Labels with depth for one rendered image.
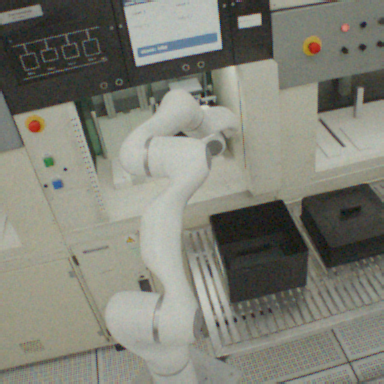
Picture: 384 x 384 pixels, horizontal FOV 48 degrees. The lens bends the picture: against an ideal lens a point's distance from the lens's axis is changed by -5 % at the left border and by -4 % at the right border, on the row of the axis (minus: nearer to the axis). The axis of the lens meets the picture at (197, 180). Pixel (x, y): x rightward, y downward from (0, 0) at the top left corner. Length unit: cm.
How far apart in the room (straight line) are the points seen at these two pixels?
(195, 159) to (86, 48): 57
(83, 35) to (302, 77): 75
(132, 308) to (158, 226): 20
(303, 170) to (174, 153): 90
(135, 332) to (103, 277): 94
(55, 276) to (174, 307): 103
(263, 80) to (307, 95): 22
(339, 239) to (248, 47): 72
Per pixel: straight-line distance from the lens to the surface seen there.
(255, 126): 160
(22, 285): 204
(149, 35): 143
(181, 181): 103
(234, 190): 181
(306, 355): 233
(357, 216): 171
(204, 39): 147
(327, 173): 193
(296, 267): 151
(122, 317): 108
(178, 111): 113
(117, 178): 195
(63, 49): 144
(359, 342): 240
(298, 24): 155
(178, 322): 104
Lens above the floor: 201
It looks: 37 degrees down
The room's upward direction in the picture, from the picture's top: 9 degrees counter-clockwise
